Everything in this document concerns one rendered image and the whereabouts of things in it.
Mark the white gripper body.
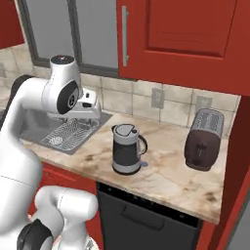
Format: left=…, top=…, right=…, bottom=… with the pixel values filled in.
left=47, top=103, right=103, bottom=121

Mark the grey steel sink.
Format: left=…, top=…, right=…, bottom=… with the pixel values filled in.
left=19, top=108, right=113, bottom=156

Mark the black and silver kettle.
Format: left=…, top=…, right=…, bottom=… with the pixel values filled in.
left=110, top=123, right=149, bottom=176

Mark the red base cupboard door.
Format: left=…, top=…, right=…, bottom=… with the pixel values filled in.
left=28, top=161, right=104, bottom=250

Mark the grey framed window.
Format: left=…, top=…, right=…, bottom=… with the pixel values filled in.
left=17, top=0, right=120, bottom=79

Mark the dark brown toaster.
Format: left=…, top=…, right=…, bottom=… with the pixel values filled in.
left=184, top=107, right=226, bottom=172

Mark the black dishwasher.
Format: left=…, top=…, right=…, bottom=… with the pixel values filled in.
left=96, top=182, right=205, bottom=250

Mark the red tall cabinet side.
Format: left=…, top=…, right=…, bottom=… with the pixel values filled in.
left=195, top=94, right=250, bottom=250

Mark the wire sink rack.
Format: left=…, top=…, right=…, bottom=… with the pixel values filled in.
left=40, top=118, right=101, bottom=152

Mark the grey wall outlet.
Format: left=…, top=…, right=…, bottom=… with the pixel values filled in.
left=150, top=87, right=166, bottom=109
left=195, top=95, right=214, bottom=113

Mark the silver cupboard door handle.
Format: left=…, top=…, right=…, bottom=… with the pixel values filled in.
left=121, top=5, right=130, bottom=68

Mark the red wall cupboard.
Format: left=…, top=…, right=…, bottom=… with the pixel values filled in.
left=0, top=0, right=26, bottom=51

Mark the black dishwasher handle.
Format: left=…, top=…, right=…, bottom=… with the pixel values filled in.
left=121, top=204, right=166, bottom=231

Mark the red wall cupboard door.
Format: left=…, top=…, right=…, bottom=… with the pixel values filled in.
left=115, top=0, right=250, bottom=98

